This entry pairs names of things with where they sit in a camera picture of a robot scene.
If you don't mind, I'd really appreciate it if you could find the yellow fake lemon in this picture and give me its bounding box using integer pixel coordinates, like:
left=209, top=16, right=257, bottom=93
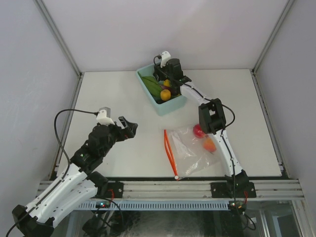
left=160, top=89, right=171, bottom=101

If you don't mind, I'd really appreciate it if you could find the purple fake eggplant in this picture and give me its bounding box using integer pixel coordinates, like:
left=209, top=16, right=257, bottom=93
left=160, top=84, right=181, bottom=97

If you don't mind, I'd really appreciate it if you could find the orange fake fruit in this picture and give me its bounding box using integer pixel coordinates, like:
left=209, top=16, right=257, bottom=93
left=202, top=137, right=217, bottom=153

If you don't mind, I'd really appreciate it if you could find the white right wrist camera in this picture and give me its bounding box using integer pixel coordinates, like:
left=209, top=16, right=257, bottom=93
left=160, top=51, right=171, bottom=68

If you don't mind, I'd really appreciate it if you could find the green fake leafy vegetable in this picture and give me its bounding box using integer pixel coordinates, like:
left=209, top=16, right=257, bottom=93
left=138, top=72, right=162, bottom=97

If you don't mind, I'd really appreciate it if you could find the clear zip top bag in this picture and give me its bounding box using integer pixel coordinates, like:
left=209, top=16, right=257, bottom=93
left=163, top=125, right=220, bottom=180

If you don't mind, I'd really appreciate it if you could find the light blue plastic bin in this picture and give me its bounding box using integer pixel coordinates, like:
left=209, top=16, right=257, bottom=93
left=136, top=64, right=187, bottom=116

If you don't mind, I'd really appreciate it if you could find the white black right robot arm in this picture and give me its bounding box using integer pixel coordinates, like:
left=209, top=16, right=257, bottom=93
left=153, top=55, right=249, bottom=197

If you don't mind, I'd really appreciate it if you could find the red fake apple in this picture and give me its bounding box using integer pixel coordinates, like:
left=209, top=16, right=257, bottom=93
left=193, top=124, right=205, bottom=139

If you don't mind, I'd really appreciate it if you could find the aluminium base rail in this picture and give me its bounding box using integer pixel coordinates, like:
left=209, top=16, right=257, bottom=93
left=36, top=179, right=305, bottom=199

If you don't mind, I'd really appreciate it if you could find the slotted grey cable duct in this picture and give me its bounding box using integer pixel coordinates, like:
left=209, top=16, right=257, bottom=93
left=75, top=200, right=230, bottom=211

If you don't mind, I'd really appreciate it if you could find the yellow fake banana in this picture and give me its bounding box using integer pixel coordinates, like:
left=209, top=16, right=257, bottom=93
left=163, top=79, right=171, bottom=87

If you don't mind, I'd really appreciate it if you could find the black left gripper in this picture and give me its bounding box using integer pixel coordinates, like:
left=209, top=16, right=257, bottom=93
left=100, top=117, right=137, bottom=157

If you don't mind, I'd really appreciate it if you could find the black left camera cable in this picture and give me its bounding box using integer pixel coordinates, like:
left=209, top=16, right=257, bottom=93
left=5, top=109, right=99, bottom=237

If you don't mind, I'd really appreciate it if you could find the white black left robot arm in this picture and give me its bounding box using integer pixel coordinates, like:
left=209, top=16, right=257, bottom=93
left=12, top=116, right=138, bottom=237

